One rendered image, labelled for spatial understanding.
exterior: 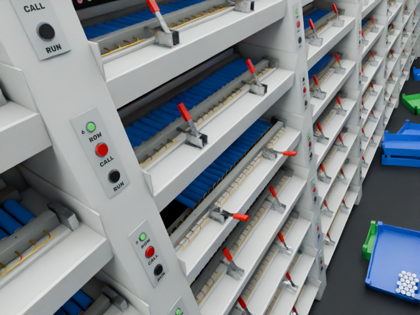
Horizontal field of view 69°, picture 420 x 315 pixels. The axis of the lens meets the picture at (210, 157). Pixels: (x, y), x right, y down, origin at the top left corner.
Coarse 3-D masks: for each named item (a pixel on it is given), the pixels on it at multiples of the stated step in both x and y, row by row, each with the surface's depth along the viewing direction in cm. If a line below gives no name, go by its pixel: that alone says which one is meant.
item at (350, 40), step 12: (324, 0) 138; (336, 0) 135; (348, 0) 133; (360, 0) 137; (360, 12) 139; (348, 36) 140; (348, 48) 142; (360, 48) 146; (360, 60) 149; (348, 84) 151; (360, 96) 157; (348, 120) 160; (360, 132) 167; (360, 156) 174; (360, 192) 185
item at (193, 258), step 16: (272, 112) 100; (288, 112) 97; (288, 128) 99; (288, 144) 92; (256, 176) 81; (272, 176) 88; (240, 192) 77; (256, 192) 79; (224, 208) 73; (240, 208) 73; (176, 224) 69; (208, 224) 69; (224, 224) 69; (192, 240) 66; (208, 240) 66; (192, 256) 62; (208, 256) 66; (192, 272) 61
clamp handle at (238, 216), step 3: (219, 210) 68; (222, 213) 68; (225, 213) 68; (228, 213) 68; (231, 213) 67; (234, 213) 67; (237, 213) 66; (231, 216) 67; (234, 216) 66; (237, 216) 66; (240, 216) 65; (243, 216) 65; (246, 216) 65; (240, 219) 65; (243, 219) 65; (246, 219) 64
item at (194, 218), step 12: (276, 132) 95; (264, 144) 89; (252, 156) 84; (240, 168) 80; (252, 168) 82; (228, 180) 77; (216, 192) 73; (204, 204) 70; (192, 216) 68; (180, 228) 65; (180, 240) 64
